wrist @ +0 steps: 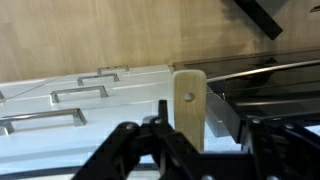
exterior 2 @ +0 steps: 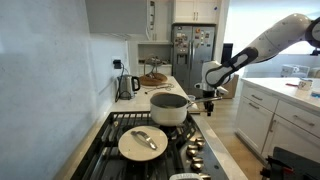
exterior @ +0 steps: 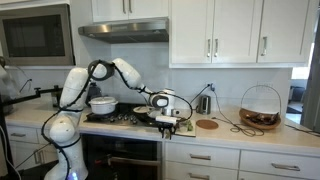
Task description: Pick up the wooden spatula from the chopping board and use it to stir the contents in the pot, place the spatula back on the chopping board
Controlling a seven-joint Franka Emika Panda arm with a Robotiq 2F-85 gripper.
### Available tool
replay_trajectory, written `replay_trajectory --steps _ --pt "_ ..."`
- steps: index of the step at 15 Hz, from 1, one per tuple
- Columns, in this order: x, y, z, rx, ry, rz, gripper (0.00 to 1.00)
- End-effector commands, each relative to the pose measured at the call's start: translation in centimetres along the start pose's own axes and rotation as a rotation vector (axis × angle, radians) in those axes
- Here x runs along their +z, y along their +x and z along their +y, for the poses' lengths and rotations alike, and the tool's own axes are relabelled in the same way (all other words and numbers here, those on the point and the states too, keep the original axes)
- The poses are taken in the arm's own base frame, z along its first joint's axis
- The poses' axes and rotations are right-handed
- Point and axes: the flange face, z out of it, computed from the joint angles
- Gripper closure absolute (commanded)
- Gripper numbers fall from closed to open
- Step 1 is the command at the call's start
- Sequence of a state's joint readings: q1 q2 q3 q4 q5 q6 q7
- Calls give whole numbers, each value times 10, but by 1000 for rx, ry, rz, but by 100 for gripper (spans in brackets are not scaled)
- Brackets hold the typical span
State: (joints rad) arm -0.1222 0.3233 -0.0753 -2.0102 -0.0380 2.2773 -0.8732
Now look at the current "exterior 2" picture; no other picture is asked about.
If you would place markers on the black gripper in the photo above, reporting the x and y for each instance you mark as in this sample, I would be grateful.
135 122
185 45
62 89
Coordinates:
209 104

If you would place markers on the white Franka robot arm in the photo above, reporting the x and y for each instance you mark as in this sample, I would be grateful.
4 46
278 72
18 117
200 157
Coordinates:
283 33

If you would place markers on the light chopping board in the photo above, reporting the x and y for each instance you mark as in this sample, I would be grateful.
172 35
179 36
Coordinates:
195 107

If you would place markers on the silver cooking pot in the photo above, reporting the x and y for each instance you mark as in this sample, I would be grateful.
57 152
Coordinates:
166 113

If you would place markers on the round white pot lid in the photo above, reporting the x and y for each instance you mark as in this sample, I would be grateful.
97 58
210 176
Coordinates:
140 148

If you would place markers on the small clear glass bowl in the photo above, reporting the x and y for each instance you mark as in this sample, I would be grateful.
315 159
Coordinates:
191 98

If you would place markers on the brown cardboard box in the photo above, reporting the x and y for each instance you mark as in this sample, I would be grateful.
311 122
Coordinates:
231 88

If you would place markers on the metal stove knob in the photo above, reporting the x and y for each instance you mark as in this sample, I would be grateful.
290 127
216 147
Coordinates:
192 151
197 164
200 142
205 177

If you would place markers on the stainless steel refrigerator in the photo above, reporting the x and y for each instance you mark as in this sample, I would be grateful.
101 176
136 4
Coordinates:
193 66

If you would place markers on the black monitor screen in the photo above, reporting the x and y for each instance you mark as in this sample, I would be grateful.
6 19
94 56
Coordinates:
227 51

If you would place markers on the white kitchen island cabinet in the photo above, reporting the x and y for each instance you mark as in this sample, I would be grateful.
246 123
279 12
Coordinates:
286 133

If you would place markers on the small red utensil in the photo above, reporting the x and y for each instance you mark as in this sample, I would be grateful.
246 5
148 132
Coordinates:
291 85

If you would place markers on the stainless electric kettle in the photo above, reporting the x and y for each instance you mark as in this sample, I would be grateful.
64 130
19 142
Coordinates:
126 86

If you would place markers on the orange black bar clamp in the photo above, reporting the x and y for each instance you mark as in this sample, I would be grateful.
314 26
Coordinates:
280 166

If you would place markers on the clear plastic container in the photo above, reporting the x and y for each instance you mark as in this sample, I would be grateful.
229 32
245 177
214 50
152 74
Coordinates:
295 71

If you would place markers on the white printed mug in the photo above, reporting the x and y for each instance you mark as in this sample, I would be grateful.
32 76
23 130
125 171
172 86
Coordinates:
305 84

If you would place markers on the white two-door cabinet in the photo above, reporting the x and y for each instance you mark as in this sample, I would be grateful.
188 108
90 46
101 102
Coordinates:
196 10

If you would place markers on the wide white upper cabinet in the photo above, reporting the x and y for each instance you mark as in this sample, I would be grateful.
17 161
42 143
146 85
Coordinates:
163 20

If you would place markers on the small blue item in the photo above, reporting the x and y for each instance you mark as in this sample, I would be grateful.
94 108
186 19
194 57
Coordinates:
316 95

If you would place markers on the black gas cooktop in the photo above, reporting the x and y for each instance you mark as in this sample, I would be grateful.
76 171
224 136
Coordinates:
100 160

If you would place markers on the narrow white upper cabinet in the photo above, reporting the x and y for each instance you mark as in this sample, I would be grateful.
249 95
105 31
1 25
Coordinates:
116 15

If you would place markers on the black wall plug adapter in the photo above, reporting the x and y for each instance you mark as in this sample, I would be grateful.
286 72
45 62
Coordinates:
117 64

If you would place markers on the black camera stand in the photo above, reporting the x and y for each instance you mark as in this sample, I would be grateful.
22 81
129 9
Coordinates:
315 51

